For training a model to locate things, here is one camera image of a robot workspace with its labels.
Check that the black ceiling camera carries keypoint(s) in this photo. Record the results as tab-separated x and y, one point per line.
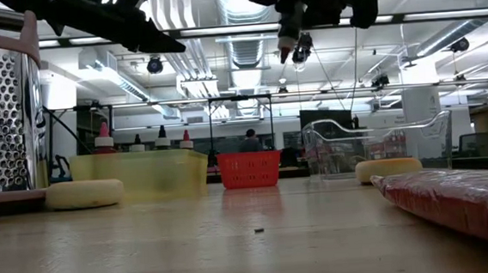
155	65
304	50

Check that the plastic-wrapped red meat pack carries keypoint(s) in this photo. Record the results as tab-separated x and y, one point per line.
460	207

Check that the silver ceiling duct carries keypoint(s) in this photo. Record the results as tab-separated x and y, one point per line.
247	59

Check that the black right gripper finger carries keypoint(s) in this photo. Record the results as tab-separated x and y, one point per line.
326	12

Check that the person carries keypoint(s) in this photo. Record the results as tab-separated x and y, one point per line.
250	144

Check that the clear plastic bin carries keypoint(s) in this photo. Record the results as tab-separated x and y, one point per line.
331	156

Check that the black workstation frame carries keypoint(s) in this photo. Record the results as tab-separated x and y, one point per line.
211	126

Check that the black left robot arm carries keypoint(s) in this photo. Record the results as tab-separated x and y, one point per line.
23	3

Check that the red-capped small bottle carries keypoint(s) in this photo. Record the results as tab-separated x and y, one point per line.
290	30
186	144
104	142

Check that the white round pillar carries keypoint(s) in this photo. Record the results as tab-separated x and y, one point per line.
420	102

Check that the small dark crumb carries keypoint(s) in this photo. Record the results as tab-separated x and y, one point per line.
258	231

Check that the dark mesh office chair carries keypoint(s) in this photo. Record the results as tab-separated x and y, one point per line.
477	144

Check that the yellow translucent plastic bin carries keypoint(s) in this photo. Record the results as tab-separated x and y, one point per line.
143	175

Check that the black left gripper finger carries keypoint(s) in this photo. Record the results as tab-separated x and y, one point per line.
151	39

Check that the black overhead frame beam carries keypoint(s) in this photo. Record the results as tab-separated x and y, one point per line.
228	30

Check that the yellow sponge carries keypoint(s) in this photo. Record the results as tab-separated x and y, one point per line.
388	170
84	194

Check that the red plastic basket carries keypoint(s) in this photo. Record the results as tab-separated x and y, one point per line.
248	170

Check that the black computer monitor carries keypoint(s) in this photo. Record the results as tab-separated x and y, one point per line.
324	115

